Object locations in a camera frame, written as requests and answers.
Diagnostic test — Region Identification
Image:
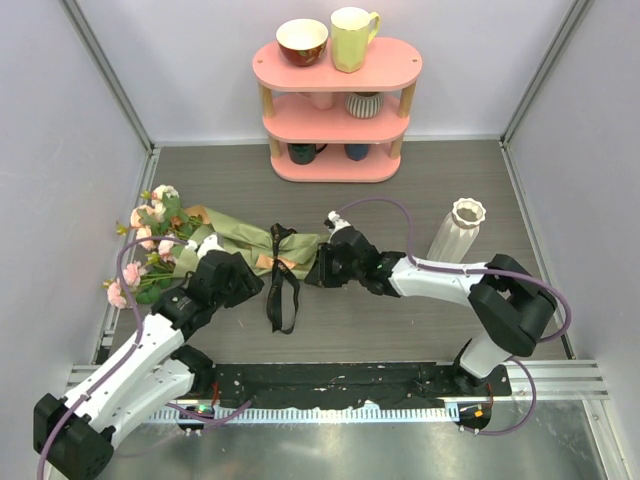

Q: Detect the red white bowl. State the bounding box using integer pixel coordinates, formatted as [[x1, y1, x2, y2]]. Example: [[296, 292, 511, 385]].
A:
[[276, 18, 329, 67]]

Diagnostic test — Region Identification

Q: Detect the pink three-tier shelf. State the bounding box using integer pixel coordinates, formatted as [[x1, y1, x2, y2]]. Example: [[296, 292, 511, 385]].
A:
[[252, 37, 423, 183]]

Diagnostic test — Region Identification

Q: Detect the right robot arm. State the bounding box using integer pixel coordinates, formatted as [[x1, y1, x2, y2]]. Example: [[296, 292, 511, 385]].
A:
[[305, 226, 557, 395]]

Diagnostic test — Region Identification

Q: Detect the striped grey cup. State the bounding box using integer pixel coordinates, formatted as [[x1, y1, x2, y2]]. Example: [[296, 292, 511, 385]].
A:
[[345, 92, 384, 119]]

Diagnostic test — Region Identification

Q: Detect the green orange wrapping paper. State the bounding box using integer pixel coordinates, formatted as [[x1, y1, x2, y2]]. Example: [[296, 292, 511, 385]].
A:
[[186, 205, 328, 280]]

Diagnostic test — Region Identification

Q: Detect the dark green mug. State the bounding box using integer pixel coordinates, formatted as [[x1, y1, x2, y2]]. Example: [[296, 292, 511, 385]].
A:
[[287, 143, 327, 165]]

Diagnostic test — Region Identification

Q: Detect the black printed ribbon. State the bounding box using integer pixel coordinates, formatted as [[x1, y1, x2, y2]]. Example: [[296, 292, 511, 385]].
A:
[[263, 223, 301, 335]]

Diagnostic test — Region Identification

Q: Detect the white ribbed vase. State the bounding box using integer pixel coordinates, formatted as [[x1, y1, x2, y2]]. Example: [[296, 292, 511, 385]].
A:
[[426, 198, 486, 263]]

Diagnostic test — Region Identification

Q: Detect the dark blue cup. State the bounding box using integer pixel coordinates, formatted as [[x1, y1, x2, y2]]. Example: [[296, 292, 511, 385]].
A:
[[344, 144, 371, 161]]

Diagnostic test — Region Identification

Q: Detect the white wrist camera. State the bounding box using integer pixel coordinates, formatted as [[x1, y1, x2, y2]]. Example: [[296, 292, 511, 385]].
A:
[[324, 210, 351, 236], [196, 233, 225, 259]]

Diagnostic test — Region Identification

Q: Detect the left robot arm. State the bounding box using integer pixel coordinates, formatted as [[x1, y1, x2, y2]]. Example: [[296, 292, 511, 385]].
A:
[[33, 250, 264, 479]]

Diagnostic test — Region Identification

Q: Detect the pink mug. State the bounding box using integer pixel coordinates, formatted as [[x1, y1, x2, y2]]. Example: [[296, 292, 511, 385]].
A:
[[299, 92, 335, 111]]

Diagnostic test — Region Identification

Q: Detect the pink artificial flower bouquet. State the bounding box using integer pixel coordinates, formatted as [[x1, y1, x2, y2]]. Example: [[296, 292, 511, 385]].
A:
[[103, 184, 203, 309]]

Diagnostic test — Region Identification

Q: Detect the white slotted cable duct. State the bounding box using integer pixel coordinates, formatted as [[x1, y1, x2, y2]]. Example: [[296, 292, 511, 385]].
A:
[[145, 401, 459, 426]]

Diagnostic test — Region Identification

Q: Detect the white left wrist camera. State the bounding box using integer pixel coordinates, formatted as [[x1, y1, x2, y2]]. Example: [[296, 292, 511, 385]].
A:
[[196, 233, 225, 259]]

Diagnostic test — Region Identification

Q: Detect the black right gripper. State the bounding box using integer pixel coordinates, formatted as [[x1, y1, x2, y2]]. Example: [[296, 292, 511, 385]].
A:
[[305, 243, 363, 288]]

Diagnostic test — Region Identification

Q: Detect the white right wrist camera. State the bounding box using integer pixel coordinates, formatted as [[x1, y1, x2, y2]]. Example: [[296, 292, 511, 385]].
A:
[[324, 210, 351, 236]]

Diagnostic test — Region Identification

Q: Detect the yellow ceramic mug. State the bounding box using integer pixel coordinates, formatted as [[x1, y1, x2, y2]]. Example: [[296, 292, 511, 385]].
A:
[[330, 7, 380, 73]]

